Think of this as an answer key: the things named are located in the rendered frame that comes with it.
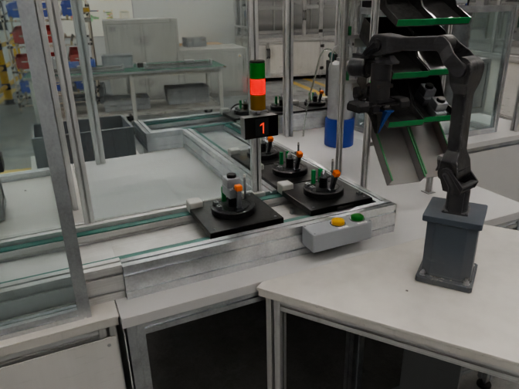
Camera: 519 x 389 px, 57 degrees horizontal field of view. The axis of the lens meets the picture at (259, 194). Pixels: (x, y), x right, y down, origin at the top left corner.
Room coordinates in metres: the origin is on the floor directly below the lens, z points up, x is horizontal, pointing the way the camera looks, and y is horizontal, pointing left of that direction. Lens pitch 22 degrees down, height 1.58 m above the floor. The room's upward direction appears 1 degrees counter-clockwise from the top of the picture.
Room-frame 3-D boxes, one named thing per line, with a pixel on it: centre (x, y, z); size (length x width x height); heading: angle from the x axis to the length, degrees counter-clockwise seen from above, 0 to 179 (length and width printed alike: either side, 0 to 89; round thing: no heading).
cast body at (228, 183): (1.40, 0.09, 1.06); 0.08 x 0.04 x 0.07; 25
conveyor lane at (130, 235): (1.43, 0.06, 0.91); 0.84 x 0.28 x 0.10; 114
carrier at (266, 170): (1.76, -0.12, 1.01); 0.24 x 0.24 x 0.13; 24
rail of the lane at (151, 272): (1.28, -0.04, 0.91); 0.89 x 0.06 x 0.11; 114
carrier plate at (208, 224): (1.39, 0.09, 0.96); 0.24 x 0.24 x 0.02; 24
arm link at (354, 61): (1.40, -0.32, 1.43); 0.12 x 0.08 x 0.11; 39
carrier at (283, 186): (1.53, -0.22, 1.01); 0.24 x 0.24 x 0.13; 24
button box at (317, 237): (1.30, -0.24, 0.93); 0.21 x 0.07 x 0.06; 114
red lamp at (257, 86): (1.56, 0.00, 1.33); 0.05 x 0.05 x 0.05
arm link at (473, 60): (1.18, -0.51, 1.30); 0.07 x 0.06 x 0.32; 129
